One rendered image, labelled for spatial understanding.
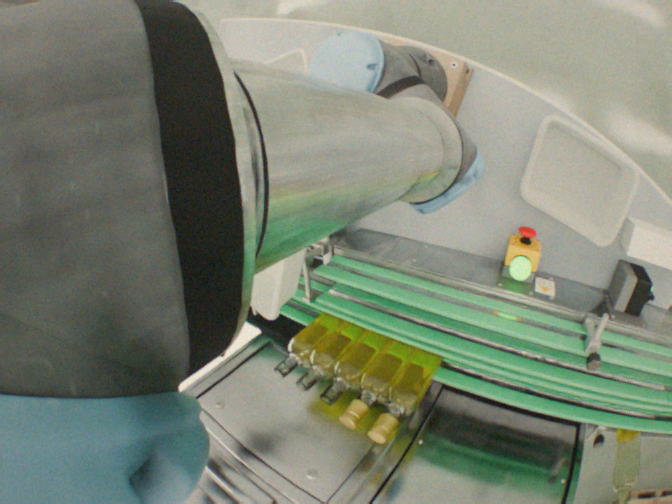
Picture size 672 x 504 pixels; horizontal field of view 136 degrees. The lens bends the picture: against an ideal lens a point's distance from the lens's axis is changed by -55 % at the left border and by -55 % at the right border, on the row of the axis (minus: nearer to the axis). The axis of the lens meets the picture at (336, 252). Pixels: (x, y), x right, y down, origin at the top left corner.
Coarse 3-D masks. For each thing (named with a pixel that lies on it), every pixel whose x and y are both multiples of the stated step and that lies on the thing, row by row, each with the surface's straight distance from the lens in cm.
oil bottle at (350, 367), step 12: (360, 336) 62; (372, 336) 62; (384, 336) 62; (360, 348) 59; (372, 348) 59; (348, 360) 57; (360, 360) 57; (372, 360) 58; (336, 372) 57; (348, 372) 56; (360, 372) 56; (348, 384) 56
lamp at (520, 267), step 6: (516, 258) 59; (522, 258) 59; (528, 258) 60; (510, 264) 60; (516, 264) 58; (522, 264) 58; (528, 264) 58; (510, 270) 59; (516, 270) 58; (522, 270) 58; (528, 270) 58; (516, 276) 59; (522, 276) 59
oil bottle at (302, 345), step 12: (324, 312) 69; (312, 324) 66; (324, 324) 65; (336, 324) 66; (300, 336) 63; (312, 336) 63; (324, 336) 63; (288, 348) 63; (300, 348) 61; (312, 348) 61; (300, 360) 62
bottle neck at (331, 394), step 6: (336, 378) 57; (330, 384) 56; (336, 384) 55; (342, 384) 56; (324, 390) 56; (330, 390) 54; (336, 390) 55; (342, 390) 56; (324, 396) 54; (330, 396) 54; (336, 396) 55; (324, 402) 56; (330, 402) 56
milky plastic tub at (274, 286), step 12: (300, 252) 47; (276, 264) 56; (288, 264) 46; (300, 264) 50; (264, 276) 59; (276, 276) 58; (288, 276) 48; (264, 288) 57; (276, 288) 47; (288, 288) 51; (252, 300) 55; (264, 300) 55; (276, 300) 48; (264, 312) 54; (276, 312) 51
